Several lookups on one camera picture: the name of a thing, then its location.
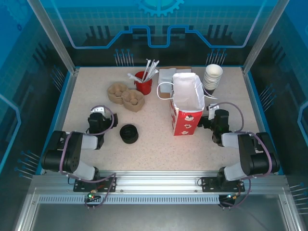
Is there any red straw holder cup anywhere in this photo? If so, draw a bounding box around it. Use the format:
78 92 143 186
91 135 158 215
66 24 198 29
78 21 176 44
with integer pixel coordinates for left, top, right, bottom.
134 71 153 95

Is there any paper cup stack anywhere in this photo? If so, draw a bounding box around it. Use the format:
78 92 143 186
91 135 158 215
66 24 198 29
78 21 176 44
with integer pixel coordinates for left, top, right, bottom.
203 72 221 95

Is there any aluminium frame post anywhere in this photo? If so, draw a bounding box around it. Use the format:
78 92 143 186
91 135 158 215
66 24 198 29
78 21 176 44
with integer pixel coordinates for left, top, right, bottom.
26 0 80 74
242 0 289 74

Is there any red white paper bag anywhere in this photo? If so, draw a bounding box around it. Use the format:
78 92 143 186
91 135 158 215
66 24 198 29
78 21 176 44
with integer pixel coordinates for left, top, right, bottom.
156 73 218 137

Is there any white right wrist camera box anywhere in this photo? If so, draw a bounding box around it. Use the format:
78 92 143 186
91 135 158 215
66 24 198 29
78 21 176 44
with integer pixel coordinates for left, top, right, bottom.
208 103 218 120

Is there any aluminium front rail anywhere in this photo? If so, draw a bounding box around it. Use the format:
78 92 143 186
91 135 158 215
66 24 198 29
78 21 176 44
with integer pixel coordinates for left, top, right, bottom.
32 170 287 193

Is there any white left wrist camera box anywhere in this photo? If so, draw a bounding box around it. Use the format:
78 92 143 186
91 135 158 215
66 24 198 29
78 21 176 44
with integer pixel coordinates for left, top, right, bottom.
90 105 106 114

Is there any black coffee cup lid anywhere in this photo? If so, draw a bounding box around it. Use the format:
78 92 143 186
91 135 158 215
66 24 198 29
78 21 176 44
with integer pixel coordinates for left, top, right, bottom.
120 124 137 138

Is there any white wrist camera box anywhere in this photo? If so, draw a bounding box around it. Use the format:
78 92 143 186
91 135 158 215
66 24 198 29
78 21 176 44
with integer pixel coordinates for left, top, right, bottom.
208 103 218 120
90 105 106 114

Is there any small status light connector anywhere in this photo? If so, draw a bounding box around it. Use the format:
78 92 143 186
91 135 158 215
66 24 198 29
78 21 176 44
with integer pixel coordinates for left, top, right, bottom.
225 192 241 202
87 191 101 202

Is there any black round lid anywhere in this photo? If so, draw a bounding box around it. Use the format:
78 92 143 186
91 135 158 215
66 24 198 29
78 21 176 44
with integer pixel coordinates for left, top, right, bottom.
119 124 140 144

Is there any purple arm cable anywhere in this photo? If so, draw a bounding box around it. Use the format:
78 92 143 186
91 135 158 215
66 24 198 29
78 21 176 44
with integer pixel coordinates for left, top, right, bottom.
211 102 277 209
59 105 117 210

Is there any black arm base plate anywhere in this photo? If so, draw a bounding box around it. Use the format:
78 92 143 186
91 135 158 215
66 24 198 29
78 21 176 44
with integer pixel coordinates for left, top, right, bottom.
74 177 118 193
201 177 245 193

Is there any slotted grey cable duct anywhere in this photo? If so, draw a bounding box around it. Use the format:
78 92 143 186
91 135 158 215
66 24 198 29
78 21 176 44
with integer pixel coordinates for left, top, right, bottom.
38 195 221 205

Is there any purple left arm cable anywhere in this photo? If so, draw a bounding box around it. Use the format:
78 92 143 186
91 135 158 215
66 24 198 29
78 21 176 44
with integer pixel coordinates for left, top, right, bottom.
59 105 117 210

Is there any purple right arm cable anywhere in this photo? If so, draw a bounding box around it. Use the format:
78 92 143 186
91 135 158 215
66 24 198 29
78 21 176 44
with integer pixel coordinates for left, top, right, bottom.
211 102 277 209

